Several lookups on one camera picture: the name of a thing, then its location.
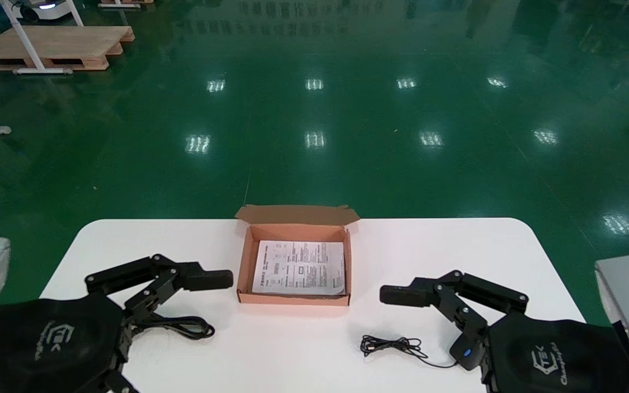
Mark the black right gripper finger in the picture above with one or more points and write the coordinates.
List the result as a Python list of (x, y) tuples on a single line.
[(407, 295)]

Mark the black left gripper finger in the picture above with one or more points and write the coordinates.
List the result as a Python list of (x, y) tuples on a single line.
[(205, 279)]

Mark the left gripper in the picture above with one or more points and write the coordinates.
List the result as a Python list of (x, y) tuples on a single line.
[(47, 344)]

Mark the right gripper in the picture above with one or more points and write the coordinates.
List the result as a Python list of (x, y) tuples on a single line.
[(555, 360)]

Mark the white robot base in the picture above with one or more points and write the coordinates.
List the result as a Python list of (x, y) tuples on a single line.
[(47, 8)]

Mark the brown cardboard storage box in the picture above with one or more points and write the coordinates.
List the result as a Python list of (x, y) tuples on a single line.
[(295, 232)]

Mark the white printed paper leaflet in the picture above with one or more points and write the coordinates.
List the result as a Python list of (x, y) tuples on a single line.
[(299, 267)]

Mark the large wooden pallet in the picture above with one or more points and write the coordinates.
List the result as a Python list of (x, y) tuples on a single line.
[(58, 46)]

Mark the small wooden pallet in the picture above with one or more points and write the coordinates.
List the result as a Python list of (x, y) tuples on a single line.
[(126, 3)]

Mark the white desk frame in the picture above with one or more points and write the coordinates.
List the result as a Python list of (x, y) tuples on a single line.
[(25, 41)]

